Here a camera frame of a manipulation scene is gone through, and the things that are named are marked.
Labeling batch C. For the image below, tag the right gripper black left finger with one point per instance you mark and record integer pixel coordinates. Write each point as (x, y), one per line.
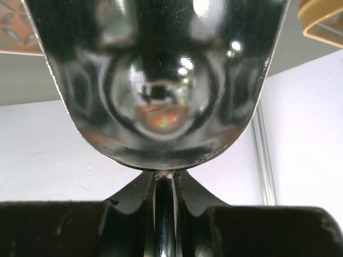
(121, 225)

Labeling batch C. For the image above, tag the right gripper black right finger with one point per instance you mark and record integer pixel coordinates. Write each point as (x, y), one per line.
(254, 230)

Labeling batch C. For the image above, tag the silver metal scoop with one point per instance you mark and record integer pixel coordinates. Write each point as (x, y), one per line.
(160, 86)

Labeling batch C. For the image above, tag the gold tin of pastel gummies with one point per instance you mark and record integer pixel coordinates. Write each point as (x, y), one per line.
(321, 20)

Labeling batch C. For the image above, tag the pink tin of bright gummies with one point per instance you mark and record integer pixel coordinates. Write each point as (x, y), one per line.
(17, 35)

